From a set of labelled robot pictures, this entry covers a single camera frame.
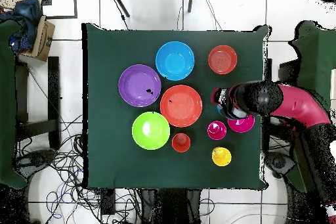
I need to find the small blue bowl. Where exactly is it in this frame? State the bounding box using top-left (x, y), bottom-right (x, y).
top-left (215, 104), bottom-right (249, 120)

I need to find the large orange bowl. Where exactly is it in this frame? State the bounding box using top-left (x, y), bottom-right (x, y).
top-left (159, 84), bottom-right (203, 128)

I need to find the pink bowl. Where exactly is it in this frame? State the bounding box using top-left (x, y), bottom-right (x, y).
top-left (227, 114), bottom-right (256, 133)

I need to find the green bowl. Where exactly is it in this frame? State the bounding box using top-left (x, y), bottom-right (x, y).
top-left (131, 111), bottom-right (171, 151)

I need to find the small orange bowl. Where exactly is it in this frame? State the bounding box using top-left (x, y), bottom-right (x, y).
top-left (207, 45), bottom-right (238, 76)

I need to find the pink cup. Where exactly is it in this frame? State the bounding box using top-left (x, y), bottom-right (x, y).
top-left (206, 120), bottom-right (228, 141)

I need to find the large blue bowl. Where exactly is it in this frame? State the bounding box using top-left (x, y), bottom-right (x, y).
top-left (155, 40), bottom-right (196, 81)

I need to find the orange cup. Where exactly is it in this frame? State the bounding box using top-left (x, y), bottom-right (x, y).
top-left (171, 132), bottom-right (192, 153)

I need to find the yellow cup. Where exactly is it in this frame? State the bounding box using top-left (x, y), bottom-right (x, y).
top-left (211, 146), bottom-right (232, 168)

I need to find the purple bowl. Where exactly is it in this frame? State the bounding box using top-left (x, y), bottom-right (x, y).
top-left (117, 64), bottom-right (162, 108)

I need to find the dark grey stand base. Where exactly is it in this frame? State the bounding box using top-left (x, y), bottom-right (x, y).
top-left (14, 149), bottom-right (57, 180)
top-left (264, 151), bottom-right (297, 179)

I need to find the green covered side table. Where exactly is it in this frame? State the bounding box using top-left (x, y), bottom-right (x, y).
top-left (0, 20), bottom-right (27, 189)
top-left (288, 20), bottom-right (336, 193)

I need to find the dark green tablecloth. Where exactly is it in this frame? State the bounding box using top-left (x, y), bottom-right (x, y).
top-left (81, 22), bottom-right (272, 191)

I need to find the black power strip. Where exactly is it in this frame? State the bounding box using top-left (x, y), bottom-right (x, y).
top-left (100, 188), bottom-right (117, 215)

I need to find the blue cloth bundle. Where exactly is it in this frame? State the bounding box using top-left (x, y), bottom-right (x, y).
top-left (0, 0), bottom-right (43, 54)

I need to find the black chair frame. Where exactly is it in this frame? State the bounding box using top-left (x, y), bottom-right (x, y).
top-left (14, 56), bottom-right (61, 151)
top-left (262, 58), bottom-right (299, 151)

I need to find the tangle of cables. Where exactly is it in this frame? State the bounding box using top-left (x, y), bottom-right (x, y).
top-left (15, 113), bottom-right (142, 224)

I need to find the white board black frame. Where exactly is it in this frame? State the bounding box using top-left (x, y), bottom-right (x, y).
top-left (41, 0), bottom-right (78, 20)

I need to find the blue cable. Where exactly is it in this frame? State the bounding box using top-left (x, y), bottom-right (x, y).
top-left (47, 192), bottom-right (64, 221)

